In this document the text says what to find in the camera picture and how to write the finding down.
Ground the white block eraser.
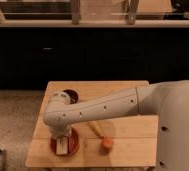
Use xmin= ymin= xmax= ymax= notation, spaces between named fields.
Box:
xmin=56 ymin=138 xmax=68 ymax=155

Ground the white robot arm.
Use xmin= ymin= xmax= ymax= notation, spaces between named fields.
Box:
xmin=43 ymin=80 xmax=189 ymax=171

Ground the red bowl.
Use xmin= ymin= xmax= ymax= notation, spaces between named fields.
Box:
xmin=50 ymin=128 xmax=79 ymax=157

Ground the orange round toy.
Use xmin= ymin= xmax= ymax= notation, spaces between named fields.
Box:
xmin=101 ymin=137 xmax=113 ymax=151

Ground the wooden table frame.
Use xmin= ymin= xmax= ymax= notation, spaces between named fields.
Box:
xmin=0 ymin=0 xmax=189 ymax=28

